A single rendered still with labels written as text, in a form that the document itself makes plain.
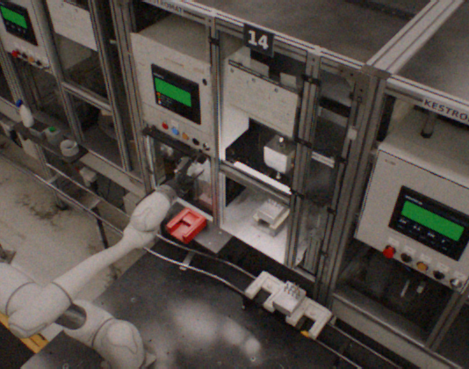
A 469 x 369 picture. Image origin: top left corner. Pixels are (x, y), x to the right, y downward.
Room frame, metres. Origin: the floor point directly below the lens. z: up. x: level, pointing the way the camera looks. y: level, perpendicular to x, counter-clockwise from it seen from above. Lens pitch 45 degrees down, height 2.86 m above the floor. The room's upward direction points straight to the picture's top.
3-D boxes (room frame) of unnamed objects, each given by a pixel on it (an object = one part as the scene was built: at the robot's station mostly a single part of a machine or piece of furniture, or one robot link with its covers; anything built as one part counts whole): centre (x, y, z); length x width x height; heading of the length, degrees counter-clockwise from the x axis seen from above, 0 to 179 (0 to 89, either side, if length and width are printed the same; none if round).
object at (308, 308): (1.22, -0.24, 0.84); 0.36 x 0.14 x 0.10; 53
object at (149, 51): (1.85, 0.19, 1.60); 0.42 x 0.29 x 0.46; 53
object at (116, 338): (1.03, 0.48, 0.85); 0.18 x 0.16 x 0.22; 57
